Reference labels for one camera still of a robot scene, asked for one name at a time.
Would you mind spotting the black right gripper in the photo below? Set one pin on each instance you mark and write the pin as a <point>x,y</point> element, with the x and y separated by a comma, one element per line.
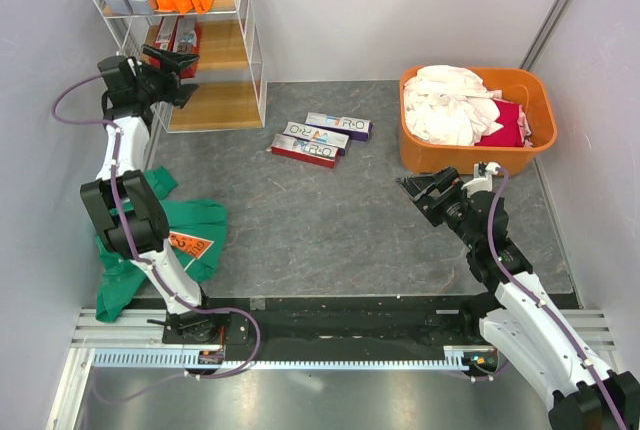
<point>447,181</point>

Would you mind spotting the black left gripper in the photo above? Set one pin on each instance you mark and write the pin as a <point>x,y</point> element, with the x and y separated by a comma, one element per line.
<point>170,62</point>

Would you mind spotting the red silver R&O box front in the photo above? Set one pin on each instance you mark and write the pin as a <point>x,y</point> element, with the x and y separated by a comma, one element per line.
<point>187,37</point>

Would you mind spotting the red silver r&o box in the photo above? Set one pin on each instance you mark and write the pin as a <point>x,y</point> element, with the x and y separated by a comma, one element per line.
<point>187,37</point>
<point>306,151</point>

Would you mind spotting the red barcode toothpaste box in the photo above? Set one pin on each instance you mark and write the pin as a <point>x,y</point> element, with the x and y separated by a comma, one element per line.
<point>165,34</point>

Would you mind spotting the purple silver R&O box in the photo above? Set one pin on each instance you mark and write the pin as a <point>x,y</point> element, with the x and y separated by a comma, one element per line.
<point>355,128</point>

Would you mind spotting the purple silver toothpaste box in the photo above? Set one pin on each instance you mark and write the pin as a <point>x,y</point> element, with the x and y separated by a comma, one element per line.
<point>318,135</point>

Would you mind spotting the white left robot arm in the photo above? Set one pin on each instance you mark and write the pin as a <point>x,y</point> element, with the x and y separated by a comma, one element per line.
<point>124,210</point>

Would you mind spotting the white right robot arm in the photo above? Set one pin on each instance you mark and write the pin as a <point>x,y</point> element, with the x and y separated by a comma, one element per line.
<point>515,314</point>

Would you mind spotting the white cloth in basin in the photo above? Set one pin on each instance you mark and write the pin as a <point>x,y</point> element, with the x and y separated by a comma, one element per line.
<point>447,105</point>

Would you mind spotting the red cloth in basin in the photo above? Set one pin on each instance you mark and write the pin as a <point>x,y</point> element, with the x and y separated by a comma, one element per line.
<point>514,132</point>

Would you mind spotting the orange plastic basin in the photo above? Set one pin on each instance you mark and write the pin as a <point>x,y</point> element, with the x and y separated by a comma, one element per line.
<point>518,86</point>

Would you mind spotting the green cloth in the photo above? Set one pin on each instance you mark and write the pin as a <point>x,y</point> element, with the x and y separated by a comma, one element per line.
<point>198,229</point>

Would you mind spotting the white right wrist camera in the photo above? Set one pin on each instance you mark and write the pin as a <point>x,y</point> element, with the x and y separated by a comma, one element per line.
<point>482,180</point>

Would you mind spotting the white wire wooden shelf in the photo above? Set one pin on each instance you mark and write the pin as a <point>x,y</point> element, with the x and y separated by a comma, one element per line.
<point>230,71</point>

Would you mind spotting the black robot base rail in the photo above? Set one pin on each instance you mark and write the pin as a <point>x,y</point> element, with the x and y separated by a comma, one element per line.
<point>342,329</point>

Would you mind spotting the aluminium cable duct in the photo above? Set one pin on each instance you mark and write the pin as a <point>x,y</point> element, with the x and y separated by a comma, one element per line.
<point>193,358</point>

